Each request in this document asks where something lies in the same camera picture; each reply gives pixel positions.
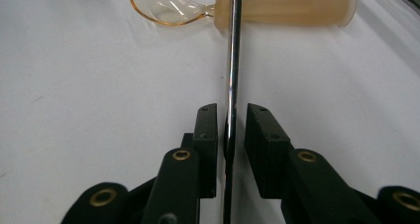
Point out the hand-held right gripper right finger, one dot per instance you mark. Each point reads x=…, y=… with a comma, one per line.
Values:
x=267, y=151

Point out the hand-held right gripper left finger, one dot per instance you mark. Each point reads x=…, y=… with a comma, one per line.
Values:
x=206, y=151

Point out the silver metal chopstick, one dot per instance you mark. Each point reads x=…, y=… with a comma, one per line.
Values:
x=233, y=68

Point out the amber translucent plastic spoon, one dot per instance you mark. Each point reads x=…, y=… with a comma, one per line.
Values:
x=290, y=12

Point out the white table cover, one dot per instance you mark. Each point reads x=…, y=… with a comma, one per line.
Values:
x=66, y=85

